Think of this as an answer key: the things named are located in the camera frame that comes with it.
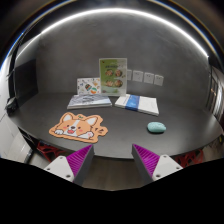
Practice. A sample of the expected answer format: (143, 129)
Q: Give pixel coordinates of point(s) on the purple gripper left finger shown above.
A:
(74, 167)

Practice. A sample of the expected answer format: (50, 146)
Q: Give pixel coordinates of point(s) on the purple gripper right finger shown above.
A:
(151, 166)

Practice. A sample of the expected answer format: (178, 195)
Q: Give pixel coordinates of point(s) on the teal computer mouse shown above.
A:
(156, 127)

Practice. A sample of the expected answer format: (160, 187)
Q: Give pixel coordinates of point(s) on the corgi shaped mouse pad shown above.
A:
(79, 128)

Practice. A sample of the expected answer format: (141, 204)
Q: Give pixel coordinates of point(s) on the red stool left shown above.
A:
(49, 152)

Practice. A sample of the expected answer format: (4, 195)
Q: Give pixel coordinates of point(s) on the red stool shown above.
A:
(49, 152)
(190, 158)

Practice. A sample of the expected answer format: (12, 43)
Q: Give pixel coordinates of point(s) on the red stool right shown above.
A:
(190, 158)

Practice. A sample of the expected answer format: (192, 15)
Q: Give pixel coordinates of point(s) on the white book blue band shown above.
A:
(138, 103)

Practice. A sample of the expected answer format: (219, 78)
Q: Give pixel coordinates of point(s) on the grey patterned book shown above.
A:
(88, 101)

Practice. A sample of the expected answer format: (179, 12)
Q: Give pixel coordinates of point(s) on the small illustrated card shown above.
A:
(88, 86)

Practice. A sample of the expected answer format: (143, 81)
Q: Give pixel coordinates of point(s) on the green standing menu card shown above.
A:
(113, 76)

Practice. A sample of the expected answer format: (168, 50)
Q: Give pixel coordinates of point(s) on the white wall socket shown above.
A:
(158, 80)
(129, 74)
(148, 78)
(138, 76)

